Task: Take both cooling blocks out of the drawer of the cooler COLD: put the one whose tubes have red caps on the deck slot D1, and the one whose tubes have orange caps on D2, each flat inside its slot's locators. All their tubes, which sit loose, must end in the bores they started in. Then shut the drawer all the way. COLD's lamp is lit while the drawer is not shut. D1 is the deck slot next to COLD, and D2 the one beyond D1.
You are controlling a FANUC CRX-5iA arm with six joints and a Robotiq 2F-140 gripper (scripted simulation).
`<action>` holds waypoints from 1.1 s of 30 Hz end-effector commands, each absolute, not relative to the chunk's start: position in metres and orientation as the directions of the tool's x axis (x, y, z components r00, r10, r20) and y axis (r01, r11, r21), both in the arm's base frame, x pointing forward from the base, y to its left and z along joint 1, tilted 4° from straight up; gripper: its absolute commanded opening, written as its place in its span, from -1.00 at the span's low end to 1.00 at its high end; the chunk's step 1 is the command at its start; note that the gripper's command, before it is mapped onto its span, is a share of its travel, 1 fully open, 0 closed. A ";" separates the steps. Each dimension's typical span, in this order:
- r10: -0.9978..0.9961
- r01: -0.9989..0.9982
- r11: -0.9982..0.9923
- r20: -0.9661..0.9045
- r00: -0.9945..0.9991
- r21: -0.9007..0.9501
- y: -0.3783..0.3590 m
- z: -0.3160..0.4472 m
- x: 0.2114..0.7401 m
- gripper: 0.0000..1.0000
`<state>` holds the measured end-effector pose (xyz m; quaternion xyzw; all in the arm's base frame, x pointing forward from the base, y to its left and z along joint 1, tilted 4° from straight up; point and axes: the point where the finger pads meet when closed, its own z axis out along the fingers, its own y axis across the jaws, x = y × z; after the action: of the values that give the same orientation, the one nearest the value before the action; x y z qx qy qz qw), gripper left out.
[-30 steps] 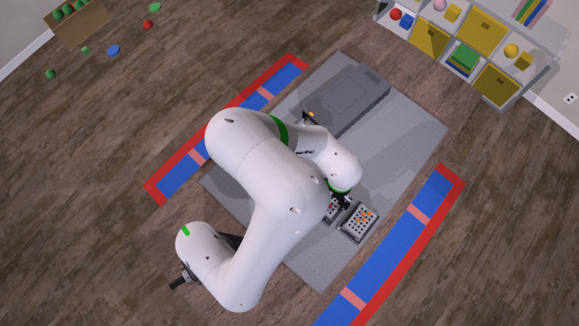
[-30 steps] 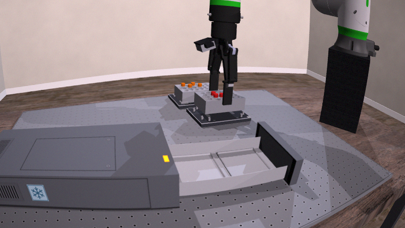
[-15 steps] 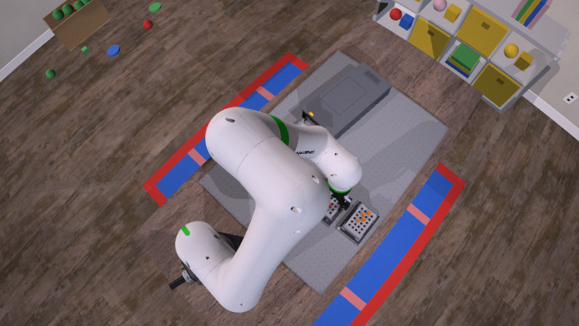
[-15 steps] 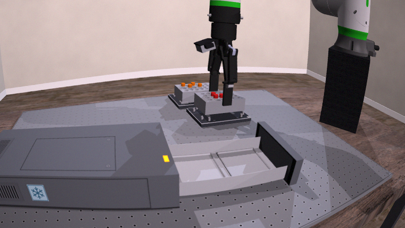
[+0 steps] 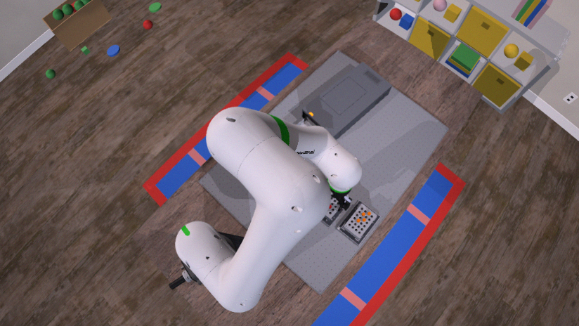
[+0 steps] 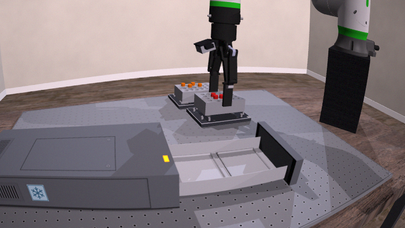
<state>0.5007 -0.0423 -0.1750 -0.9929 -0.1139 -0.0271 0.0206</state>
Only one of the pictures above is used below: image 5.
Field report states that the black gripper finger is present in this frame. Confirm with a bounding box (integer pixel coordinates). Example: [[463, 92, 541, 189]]
[[336, 196, 352, 211]]

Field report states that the white tube rack with holes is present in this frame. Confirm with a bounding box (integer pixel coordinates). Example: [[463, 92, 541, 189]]
[[325, 197, 340, 220], [343, 204, 377, 240]]

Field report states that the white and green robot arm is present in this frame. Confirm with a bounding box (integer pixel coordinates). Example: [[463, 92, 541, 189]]
[[169, 107, 362, 313]]

